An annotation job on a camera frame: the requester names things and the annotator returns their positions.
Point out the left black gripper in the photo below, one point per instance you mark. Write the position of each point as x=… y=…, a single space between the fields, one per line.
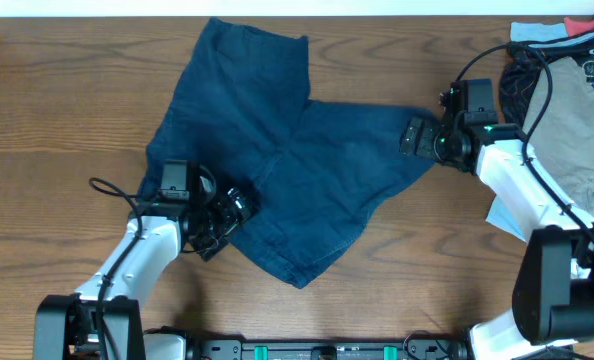
x=232 y=218

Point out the light blue cloth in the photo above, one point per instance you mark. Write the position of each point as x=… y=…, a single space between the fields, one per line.
x=521 y=32

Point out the black patterned garment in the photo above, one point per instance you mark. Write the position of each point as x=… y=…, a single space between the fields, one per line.
x=521 y=74

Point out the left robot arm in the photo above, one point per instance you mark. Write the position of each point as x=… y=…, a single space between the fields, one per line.
x=102 y=317

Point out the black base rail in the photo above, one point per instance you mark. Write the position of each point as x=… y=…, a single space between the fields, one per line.
x=322 y=350

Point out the dark blue denim shorts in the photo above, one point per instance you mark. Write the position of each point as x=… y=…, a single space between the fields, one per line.
x=315 y=171

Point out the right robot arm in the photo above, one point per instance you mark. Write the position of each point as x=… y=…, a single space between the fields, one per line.
x=553 y=297

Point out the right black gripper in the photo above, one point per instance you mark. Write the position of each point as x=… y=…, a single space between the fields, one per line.
x=424 y=146

